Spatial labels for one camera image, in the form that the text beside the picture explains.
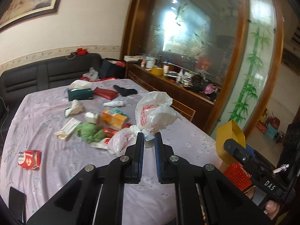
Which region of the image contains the green fuzzy cloth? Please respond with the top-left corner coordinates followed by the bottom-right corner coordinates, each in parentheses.
top-left (75, 123), bottom-right (105, 144)

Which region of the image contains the white red plastic bag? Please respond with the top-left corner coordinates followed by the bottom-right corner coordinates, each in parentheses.
top-left (135, 91), bottom-right (181, 137)

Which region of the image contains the teal cartoon tissue pack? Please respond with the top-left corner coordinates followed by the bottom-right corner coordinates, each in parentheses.
top-left (108, 107), bottom-right (129, 117)

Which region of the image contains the yellow paper bag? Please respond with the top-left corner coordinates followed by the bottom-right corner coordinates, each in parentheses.
top-left (216, 120), bottom-right (246, 165)

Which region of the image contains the white small bottle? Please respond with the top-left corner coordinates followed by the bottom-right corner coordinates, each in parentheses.
top-left (103, 100), bottom-right (126, 108)

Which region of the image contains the white paper packet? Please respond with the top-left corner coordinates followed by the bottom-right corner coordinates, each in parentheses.
top-left (55, 118), bottom-right (81, 141)

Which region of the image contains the red cigarette box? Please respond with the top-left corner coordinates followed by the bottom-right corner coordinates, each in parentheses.
top-left (17, 150), bottom-right (41, 170)

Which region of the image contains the person's right hand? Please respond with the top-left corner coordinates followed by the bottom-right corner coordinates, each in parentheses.
top-left (245, 186), bottom-right (280, 220)

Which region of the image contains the small white plastic bag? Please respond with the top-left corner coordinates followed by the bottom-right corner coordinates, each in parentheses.
top-left (107, 125), bottom-right (141, 156)

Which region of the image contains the red orange plastic basket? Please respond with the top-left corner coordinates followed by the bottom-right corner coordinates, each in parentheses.
top-left (224, 163), bottom-right (253, 192)

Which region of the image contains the red snack wrapper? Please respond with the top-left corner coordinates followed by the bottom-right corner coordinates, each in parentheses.
top-left (90, 127), bottom-right (119, 150)

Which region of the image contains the orange snack box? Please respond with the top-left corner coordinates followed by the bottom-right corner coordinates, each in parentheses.
top-left (102, 109), bottom-right (128, 130)

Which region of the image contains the dark red pouch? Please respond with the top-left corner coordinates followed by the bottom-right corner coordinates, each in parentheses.
top-left (93, 87), bottom-right (119, 101)

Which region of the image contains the black pistol-shaped object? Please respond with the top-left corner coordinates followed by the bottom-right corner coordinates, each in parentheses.
top-left (113, 85), bottom-right (138, 97)

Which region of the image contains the wooden sideboard cabinet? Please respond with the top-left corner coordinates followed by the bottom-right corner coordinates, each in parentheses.
top-left (126, 63), bottom-right (215, 134)

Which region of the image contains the white green crumpled cloth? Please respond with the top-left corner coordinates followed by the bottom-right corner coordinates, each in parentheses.
top-left (64, 100), bottom-right (84, 118)

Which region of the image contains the lilac floral bed sheet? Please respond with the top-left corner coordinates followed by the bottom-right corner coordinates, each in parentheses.
top-left (0, 78), bottom-right (222, 225)

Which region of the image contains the green tissue box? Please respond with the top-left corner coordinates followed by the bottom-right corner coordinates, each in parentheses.
top-left (67, 88), bottom-right (94, 101)

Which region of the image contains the black bag on cabinet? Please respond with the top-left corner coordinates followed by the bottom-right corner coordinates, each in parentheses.
top-left (191, 74), bottom-right (207, 92)

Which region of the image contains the pink item on cabinet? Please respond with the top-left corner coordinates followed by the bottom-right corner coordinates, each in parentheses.
top-left (203, 84), bottom-right (218, 95)

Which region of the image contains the bamboo painted glass panel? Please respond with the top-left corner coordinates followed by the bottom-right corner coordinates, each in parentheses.
top-left (217, 0), bottom-right (276, 130)

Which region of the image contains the white bag near sofa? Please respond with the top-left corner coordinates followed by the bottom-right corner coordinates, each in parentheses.
top-left (82, 67), bottom-right (99, 81)

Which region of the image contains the dark blue shopping bag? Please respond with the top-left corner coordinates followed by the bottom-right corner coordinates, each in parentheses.
top-left (99, 58), bottom-right (126, 79)

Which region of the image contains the white plastic jar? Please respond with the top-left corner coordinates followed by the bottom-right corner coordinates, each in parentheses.
top-left (145, 56), bottom-right (156, 69)

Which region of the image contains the black phone on bed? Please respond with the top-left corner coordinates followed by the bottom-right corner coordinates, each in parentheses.
top-left (9, 187), bottom-right (26, 224)

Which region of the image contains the black leather sofa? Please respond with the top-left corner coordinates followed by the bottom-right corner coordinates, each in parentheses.
top-left (1, 53), bottom-right (103, 148)

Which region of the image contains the red item on sofa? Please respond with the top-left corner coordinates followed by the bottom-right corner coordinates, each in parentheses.
top-left (66, 48), bottom-right (89, 60)

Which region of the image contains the etched glass partition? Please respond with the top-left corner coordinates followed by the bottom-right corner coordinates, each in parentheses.
top-left (138, 0), bottom-right (239, 85)

